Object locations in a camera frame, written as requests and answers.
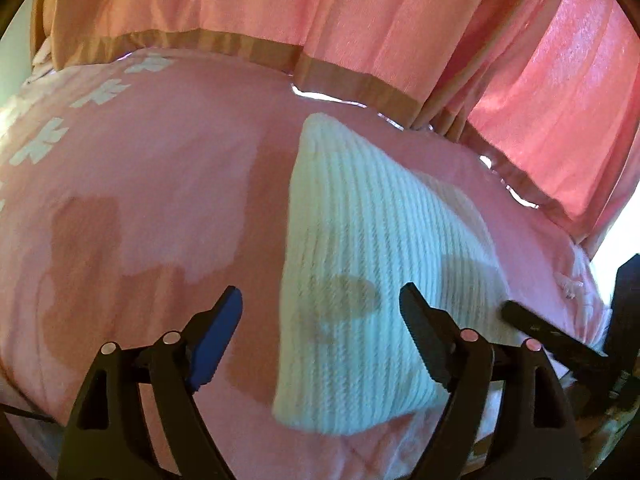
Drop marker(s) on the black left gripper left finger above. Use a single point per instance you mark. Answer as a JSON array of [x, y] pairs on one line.
[[135, 416]]

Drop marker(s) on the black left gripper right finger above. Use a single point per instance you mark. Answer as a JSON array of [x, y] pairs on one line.
[[506, 415]]

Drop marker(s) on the white red black knit sweater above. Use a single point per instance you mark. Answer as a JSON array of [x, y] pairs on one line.
[[361, 226]]

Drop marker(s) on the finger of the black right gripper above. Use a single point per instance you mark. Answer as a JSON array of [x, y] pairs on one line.
[[565, 349]]

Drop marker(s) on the pink bow-patterned bed blanket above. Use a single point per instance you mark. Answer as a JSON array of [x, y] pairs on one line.
[[136, 192]]

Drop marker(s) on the pink curtain with tan hem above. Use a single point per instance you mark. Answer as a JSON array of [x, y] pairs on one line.
[[547, 89]]

